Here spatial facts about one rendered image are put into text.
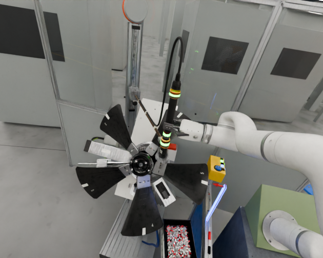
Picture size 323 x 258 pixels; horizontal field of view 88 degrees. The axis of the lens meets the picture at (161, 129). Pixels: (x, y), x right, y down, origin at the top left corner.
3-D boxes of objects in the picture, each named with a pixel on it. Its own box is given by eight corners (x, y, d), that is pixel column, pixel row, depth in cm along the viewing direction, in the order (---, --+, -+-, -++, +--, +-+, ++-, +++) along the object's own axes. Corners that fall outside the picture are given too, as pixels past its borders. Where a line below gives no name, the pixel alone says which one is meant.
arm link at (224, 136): (215, 123, 68) (208, 144, 68) (247, 131, 67) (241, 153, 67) (210, 124, 77) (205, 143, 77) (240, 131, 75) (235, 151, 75)
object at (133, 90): (127, 95, 133) (128, 85, 128) (136, 95, 135) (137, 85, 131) (130, 101, 125) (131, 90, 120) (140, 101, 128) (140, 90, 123)
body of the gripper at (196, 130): (202, 147, 71) (176, 140, 72) (202, 134, 79) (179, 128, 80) (207, 132, 67) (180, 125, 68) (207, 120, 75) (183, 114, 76)
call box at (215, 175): (206, 164, 129) (210, 154, 123) (219, 168, 128) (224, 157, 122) (205, 180, 116) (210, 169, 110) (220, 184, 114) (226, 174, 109)
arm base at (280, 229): (297, 212, 90) (331, 224, 72) (299, 252, 86) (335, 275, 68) (261, 207, 90) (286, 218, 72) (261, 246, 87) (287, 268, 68)
